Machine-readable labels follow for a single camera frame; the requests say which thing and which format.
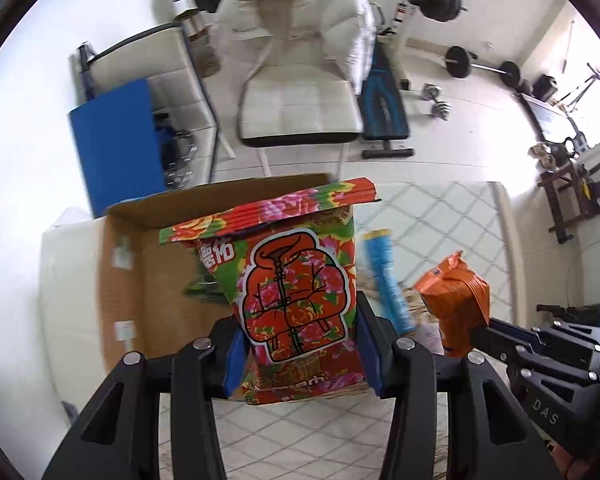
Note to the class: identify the orange snack packet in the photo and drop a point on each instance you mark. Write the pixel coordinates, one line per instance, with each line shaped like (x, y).
(455, 300)

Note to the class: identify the dark wooden rack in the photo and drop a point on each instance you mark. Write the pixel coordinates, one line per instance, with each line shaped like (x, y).
(567, 195)

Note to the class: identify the chrome dumbbell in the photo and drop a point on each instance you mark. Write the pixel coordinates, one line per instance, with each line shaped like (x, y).
(436, 102)

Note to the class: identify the blue black weight bench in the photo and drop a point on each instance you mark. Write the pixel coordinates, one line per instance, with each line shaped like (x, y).
(382, 105)

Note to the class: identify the green snack packet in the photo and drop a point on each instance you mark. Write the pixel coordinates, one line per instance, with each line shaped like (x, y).
(205, 287)

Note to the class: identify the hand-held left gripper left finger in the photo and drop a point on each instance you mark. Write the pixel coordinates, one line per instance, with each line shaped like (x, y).
(235, 360)

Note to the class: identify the cardboard box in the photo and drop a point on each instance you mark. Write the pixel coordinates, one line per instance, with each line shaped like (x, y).
(145, 280)

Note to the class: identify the red floral snack packet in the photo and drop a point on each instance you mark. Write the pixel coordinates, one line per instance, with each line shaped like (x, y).
(295, 305)

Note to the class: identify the white padded stool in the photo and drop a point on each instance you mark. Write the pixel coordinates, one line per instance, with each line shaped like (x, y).
(152, 100)

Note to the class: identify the blue snack packet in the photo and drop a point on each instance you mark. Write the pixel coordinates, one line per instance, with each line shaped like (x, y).
(387, 280)

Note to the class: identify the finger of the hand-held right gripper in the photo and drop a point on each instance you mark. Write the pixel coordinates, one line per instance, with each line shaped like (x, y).
(575, 336)
(500, 336)

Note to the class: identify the blue flat board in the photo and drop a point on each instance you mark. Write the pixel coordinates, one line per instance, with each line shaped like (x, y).
(117, 142)

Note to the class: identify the black barbell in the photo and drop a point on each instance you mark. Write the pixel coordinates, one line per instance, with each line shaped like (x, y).
(480, 66)

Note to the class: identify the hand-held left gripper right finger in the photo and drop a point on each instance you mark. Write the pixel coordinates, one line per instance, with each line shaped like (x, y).
(375, 366)

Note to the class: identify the white padded armchair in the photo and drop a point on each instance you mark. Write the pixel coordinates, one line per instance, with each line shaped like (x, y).
(292, 60)

